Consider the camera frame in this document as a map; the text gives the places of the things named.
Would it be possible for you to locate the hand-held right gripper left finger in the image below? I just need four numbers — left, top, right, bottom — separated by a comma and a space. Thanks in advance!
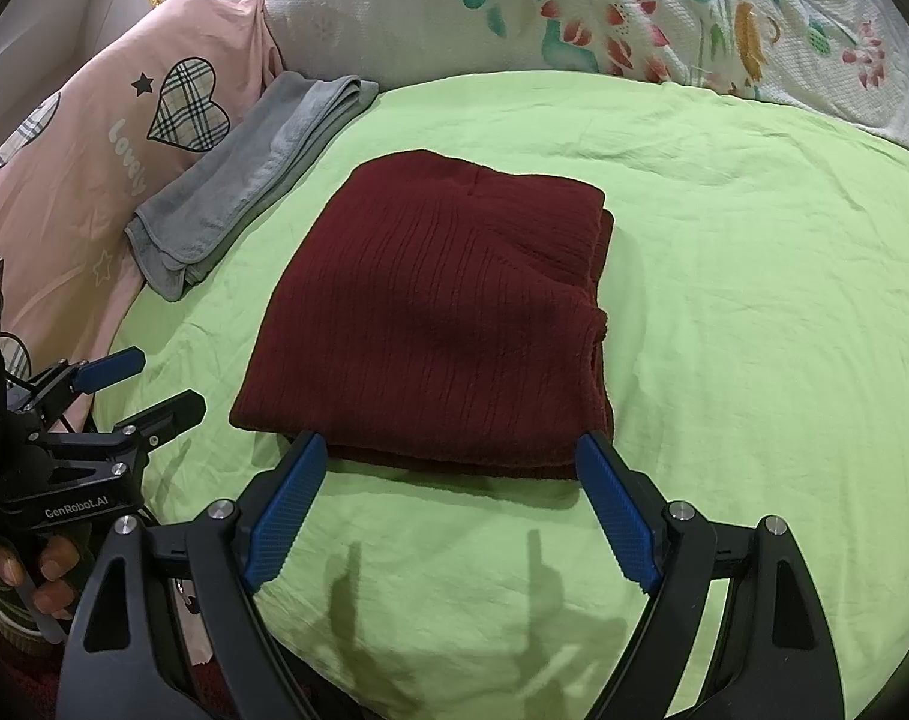
58, 431, 329, 720

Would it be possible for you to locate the grey folded towel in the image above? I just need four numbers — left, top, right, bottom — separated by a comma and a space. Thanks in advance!
124, 71, 382, 303

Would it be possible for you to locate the white floral quilt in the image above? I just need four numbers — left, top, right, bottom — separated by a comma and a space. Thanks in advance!
263, 0, 909, 162

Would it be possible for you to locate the maroon hooded sweater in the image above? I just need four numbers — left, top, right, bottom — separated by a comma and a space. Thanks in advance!
229, 150, 616, 482

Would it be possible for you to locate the pink blanket with plaid hearts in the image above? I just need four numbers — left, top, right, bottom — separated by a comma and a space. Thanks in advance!
0, 0, 294, 466

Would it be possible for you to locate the light green bedsheet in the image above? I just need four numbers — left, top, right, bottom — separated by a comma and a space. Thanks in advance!
90, 67, 909, 720

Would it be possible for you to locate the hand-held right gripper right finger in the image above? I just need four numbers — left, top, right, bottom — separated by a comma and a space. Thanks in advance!
574, 431, 845, 720

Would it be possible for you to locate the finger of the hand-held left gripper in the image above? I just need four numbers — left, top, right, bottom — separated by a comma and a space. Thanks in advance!
49, 388, 206, 466
19, 346, 146, 413

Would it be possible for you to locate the dark red cloth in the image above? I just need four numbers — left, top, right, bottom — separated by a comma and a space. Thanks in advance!
0, 600, 69, 720

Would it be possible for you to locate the person's left hand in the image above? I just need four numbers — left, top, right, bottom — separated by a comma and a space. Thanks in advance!
0, 532, 84, 620

